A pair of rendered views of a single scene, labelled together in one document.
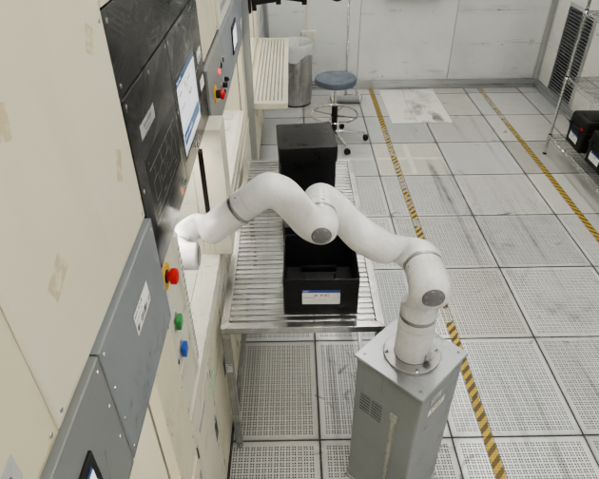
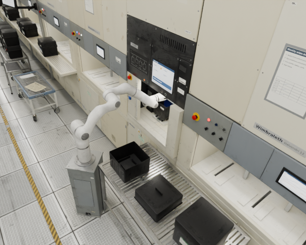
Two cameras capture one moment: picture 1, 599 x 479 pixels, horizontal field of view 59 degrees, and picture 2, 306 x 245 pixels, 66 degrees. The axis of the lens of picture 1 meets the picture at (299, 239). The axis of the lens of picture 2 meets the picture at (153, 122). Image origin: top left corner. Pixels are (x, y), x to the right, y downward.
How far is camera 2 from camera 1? 3.02 m
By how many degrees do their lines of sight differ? 98
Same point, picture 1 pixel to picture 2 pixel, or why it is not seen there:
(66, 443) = (102, 42)
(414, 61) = not seen: outside the picture
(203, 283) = (161, 138)
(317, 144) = (187, 212)
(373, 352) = (97, 154)
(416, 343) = not seen: hidden behind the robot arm
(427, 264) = (78, 122)
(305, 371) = not seen: hidden behind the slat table
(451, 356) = (71, 164)
